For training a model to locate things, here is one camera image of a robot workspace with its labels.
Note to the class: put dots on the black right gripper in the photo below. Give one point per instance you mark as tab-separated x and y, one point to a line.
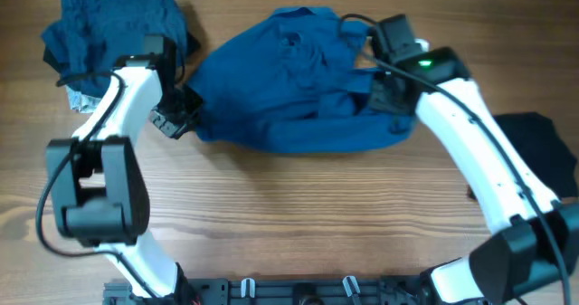
375	99

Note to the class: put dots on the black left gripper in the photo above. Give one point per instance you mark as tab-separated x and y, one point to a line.
175	129

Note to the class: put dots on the blue polo shirt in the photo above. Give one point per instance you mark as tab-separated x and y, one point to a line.
290	85

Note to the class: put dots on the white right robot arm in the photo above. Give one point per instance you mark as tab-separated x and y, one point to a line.
534	237

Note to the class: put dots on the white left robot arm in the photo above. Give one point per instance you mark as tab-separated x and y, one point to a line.
95	202

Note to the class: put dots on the grey white folded garment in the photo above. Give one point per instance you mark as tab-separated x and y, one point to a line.
80	102

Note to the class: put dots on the dark blue folded garment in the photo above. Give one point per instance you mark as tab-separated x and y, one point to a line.
92	34

